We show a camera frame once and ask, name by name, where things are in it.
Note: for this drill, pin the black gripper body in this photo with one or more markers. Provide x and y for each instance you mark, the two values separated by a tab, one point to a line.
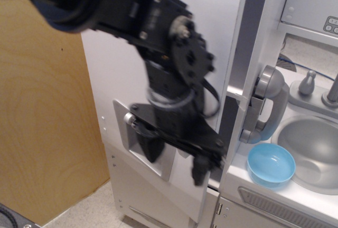
182	124

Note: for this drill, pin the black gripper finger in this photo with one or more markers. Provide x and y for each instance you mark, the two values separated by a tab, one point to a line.
201	166
150	141

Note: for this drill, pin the silver fridge door handle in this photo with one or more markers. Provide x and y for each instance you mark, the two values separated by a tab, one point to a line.
183	154

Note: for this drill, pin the white toy fridge door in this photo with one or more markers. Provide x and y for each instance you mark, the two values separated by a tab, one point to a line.
117	72

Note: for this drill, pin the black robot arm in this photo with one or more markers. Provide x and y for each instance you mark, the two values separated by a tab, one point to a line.
176	60

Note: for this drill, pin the white fridge cabinet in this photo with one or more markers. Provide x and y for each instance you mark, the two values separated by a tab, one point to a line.
258	44

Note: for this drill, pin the white lower freezer door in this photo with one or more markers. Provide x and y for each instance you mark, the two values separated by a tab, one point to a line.
144	196

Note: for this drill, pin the blue plastic bowl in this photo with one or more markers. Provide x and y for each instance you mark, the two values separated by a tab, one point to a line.
270	165

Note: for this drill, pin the grey toy telephone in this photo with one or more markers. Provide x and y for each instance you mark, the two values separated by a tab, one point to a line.
266	107

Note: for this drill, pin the plywood board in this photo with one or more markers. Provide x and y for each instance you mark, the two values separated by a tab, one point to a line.
52	155

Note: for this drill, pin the silver toy sink basin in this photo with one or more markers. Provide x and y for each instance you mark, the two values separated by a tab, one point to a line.
312	141

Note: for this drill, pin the grey toy faucet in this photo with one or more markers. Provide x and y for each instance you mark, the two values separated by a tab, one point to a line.
306	94

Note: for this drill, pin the grey toy microwave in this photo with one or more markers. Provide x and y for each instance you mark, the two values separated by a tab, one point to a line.
311	19

